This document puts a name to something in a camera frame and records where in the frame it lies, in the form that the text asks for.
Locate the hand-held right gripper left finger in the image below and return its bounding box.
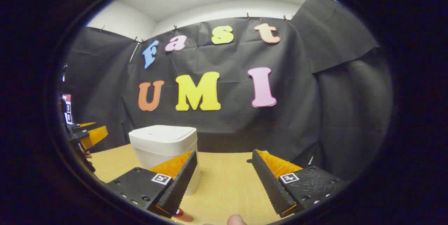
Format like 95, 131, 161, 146
105, 150, 198, 218

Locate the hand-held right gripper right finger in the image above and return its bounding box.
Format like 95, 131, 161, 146
252, 149, 349, 218

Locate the red pop can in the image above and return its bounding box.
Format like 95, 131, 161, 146
171, 208, 194, 223

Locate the white desktop garbage bin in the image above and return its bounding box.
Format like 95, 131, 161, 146
128, 125, 202, 196

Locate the wooden desktop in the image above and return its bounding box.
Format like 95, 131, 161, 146
87, 144, 315, 225

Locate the colourful printed panel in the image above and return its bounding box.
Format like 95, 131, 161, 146
62, 94, 73, 125

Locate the black backdrop cloth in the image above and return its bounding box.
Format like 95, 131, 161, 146
61, 0, 394, 180

